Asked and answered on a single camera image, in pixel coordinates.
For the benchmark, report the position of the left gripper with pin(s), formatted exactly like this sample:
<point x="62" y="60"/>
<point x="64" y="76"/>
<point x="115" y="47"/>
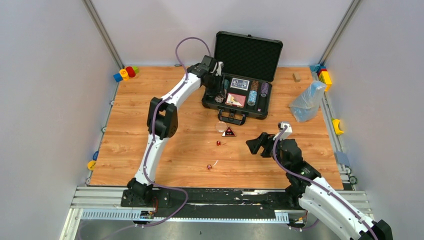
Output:
<point x="215" y="88"/>

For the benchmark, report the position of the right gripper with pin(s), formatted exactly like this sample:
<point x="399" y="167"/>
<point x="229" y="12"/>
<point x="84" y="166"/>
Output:
<point x="265" y="140"/>

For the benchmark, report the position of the black triangular all-in marker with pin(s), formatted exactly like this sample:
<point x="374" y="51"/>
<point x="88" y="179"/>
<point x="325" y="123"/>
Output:
<point x="228" y="133"/>

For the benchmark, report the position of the red playing card deck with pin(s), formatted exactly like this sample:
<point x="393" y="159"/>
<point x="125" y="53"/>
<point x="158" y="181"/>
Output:
<point x="235" y="100"/>

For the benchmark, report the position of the clear round dealer button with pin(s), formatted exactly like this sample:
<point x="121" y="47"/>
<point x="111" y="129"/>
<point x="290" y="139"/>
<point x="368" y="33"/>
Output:
<point x="220" y="126"/>

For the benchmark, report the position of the light blue chip stack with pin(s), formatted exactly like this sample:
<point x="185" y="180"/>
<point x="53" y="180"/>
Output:
<point x="252" y="97"/>

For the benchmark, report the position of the black poker set case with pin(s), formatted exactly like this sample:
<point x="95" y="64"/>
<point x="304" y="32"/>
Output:
<point x="245" y="57"/>

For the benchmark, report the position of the purple poker chip stack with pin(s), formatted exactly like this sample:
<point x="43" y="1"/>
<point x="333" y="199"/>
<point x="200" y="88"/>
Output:
<point x="264" y="89"/>

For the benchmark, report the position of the teal green chip stack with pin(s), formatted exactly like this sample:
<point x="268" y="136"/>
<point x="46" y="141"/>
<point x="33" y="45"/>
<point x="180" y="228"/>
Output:
<point x="225" y="85"/>

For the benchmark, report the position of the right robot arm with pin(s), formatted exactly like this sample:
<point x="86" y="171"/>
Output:
<point x="310" y="191"/>

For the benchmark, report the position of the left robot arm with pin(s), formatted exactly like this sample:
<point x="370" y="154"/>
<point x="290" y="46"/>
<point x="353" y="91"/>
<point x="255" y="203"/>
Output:
<point x="163" y="123"/>

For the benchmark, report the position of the blue playing card deck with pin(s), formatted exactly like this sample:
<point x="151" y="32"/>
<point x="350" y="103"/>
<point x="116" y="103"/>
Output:
<point x="240" y="84"/>

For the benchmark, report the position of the brown poker chip stack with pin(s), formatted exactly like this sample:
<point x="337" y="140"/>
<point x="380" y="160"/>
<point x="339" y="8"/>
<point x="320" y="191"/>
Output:
<point x="254" y="86"/>

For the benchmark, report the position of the clear plastic bag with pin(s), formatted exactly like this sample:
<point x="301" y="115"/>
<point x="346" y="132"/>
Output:
<point x="305" y="106"/>

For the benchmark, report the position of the small wooden block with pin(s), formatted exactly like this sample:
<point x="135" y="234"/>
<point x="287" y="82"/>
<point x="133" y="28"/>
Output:
<point x="296" y="77"/>

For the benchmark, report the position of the yellow curved toy piece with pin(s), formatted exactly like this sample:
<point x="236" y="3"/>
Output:
<point x="337" y="126"/>

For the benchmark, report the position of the colourful toy blocks left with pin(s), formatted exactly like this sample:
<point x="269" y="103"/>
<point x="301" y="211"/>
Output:
<point x="126" y="73"/>

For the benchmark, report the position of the colourful toy blocks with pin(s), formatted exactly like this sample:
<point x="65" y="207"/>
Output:
<point x="126" y="73"/>
<point x="322" y="74"/>

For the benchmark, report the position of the colourful toy blocks right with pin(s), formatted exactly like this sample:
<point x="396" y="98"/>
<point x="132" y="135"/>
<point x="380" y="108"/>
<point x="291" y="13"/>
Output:
<point x="322" y="74"/>

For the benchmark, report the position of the yellow round tag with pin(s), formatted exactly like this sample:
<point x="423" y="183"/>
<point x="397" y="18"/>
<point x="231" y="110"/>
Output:
<point x="91" y="165"/>

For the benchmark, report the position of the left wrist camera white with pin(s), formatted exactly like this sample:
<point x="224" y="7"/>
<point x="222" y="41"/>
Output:
<point x="217" y="70"/>

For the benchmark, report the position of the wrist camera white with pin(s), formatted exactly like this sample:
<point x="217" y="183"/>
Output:
<point x="285" y="130"/>
<point x="217" y="70"/>

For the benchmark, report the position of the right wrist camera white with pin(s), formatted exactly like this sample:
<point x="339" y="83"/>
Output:
<point x="285" y="130"/>

